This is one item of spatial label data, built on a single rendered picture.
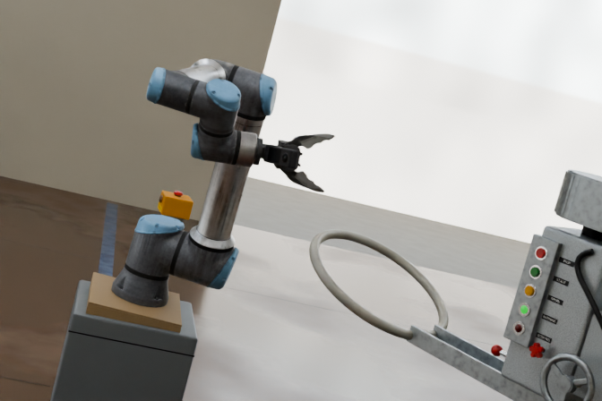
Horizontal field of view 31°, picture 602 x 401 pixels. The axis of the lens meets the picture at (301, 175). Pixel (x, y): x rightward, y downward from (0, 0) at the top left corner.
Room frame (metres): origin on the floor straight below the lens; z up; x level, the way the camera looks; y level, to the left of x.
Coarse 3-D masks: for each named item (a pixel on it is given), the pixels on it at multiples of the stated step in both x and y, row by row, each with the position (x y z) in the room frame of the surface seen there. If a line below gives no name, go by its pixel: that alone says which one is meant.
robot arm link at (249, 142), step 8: (248, 136) 2.76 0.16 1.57; (256, 136) 2.77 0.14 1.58; (240, 144) 2.74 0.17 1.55; (248, 144) 2.74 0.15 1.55; (256, 144) 2.75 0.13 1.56; (240, 152) 2.74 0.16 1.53; (248, 152) 2.74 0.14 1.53; (256, 152) 2.76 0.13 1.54; (240, 160) 2.75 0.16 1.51; (248, 160) 2.75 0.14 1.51
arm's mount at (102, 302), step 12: (96, 276) 3.51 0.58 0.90; (108, 276) 3.55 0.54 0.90; (96, 288) 3.39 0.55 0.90; (108, 288) 3.43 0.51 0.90; (96, 300) 3.28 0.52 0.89; (108, 300) 3.32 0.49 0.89; (120, 300) 3.35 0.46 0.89; (168, 300) 3.50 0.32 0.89; (96, 312) 3.26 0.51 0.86; (108, 312) 3.26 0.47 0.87; (120, 312) 3.27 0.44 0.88; (132, 312) 3.28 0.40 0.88; (144, 312) 3.31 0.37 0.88; (156, 312) 3.34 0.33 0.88; (168, 312) 3.38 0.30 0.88; (180, 312) 3.42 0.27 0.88; (144, 324) 3.29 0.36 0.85; (156, 324) 3.29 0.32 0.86; (168, 324) 3.30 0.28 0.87; (180, 324) 3.31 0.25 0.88
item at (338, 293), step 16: (320, 240) 3.24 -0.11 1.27; (352, 240) 3.40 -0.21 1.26; (368, 240) 3.43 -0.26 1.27; (400, 256) 3.44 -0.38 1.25; (320, 272) 3.08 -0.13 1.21; (416, 272) 3.41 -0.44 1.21; (336, 288) 3.03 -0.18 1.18; (432, 288) 3.36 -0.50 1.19; (352, 304) 3.00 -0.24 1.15; (368, 320) 3.00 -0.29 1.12; (384, 320) 3.01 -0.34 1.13; (448, 320) 3.23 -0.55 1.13; (400, 336) 3.02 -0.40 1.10
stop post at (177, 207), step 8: (168, 192) 4.39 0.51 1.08; (168, 200) 4.31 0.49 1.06; (176, 200) 4.32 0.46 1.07; (184, 200) 4.33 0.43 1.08; (192, 200) 4.35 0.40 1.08; (160, 208) 4.33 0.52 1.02; (168, 208) 4.31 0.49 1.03; (176, 208) 4.32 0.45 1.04; (184, 208) 4.33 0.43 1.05; (192, 208) 4.34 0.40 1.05; (168, 216) 4.32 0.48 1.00; (176, 216) 4.32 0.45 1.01; (184, 216) 4.33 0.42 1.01
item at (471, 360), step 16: (416, 336) 3.02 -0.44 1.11; (432, 336) 2.99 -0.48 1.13; (448, 336) 3.08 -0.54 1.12; (432, 352) 2.98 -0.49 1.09; (448, 352) 2.94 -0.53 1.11; (464, 352) 3.03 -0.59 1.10; (480, 352) 3.00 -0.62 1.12; (464, 368) 2.89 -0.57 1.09; (480, 368) 2.86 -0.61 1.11; (496, 368) 2.95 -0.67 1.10; (496, 384) 2.81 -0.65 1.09; (512, 384) 2.78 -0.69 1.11; (528, 400) 2.74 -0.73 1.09; (544, 400) 2.71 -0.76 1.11
